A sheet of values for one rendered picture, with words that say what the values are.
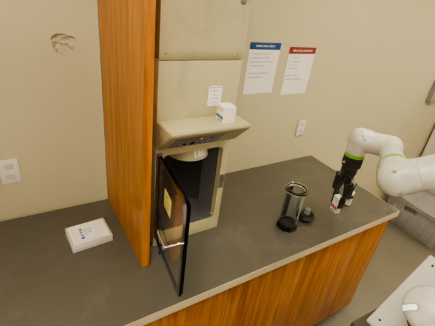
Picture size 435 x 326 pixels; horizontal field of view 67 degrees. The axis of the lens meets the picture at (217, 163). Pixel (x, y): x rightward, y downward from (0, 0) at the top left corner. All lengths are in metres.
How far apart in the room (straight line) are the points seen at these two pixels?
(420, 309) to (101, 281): 1.03
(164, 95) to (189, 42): 0.19
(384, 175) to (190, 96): 0.70
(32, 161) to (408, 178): 1.43
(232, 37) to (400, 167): 0.70
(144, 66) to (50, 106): 0.63
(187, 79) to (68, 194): 0.86
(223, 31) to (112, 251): 0.95
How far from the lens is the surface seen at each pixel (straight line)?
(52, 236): 1.55
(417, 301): 1.15
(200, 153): 1.30
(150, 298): 1.27
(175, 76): 1.10
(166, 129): 1.07
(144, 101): 0.99
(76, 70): 1.46
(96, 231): 1.48
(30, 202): 1.69
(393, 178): 1.20
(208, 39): 1.13
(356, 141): 1.61
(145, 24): 0.94
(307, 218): 1.71
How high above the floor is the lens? 1.94
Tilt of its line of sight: 29 degrees down
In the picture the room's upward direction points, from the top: 8 degrees clockwise
